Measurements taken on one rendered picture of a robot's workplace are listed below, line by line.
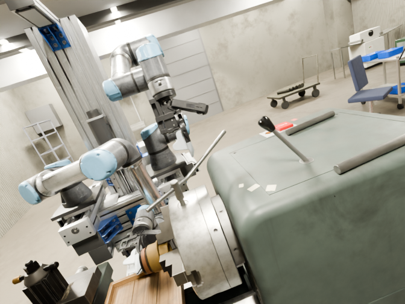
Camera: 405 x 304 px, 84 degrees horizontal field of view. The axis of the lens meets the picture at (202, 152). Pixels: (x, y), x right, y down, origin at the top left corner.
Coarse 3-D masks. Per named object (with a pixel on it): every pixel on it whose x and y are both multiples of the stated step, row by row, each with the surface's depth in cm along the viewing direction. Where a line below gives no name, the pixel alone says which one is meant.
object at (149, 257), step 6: (150, 246) 71; (156, 246) 69; (162, 246) 71; (168, 246) 75; (144, 252) 70; (150, 252) 69; (156, 252) 68; (162, 252) 69; (144, 258) 69; (150, 258) 68; (156, 258) 68; (144, 264) 68; (150, 264) 68; (156, 264) 68; (144, 270) 68; (150, 270) 69; (156, 270) 69
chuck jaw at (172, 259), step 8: (160, 256) 68; (168, 256) 67; (176, 256) 65; (160, 264) 66; (168, 264) 63; (176, 264) 62; (168, 272) 63; (176, 272) 59; (184, 272) 59; (192, 272) 58; (176, 280) 59; (184, 280) 59; (192, 280) 58; (200, 280) 58
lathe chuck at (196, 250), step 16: (192, 192) 69; (176, 208) 64; (192, 208) 63; (176, 224) 61; (192, 224) 60; (176, 240) 58; (192, 240) 58; (208, 240) 58; (192, 256) 57; (208, 256) 57; (208, 272) 57; (208, 288) 59; (224, 288) 62
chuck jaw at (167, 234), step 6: (162, 210) 74; (168, 210) 74; (168, 216) 73; (162, 222) 73; (168, 222) 73; (162, 228) 72; (168, 228) 72; (162, 234) 72; (168, 234) 72; (162, 240) 71; (168, 240) 71
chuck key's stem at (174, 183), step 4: (172, 180) 61; (176, 180) 61; (172, 184) 60; (176, 184) 61; (176, 188) 61; (180, 188) 62; (176, 192) 62; (180, 192) 62; (176, 196) 62; (180, 196) 62; (180, 200) 63; (184, 204) 65
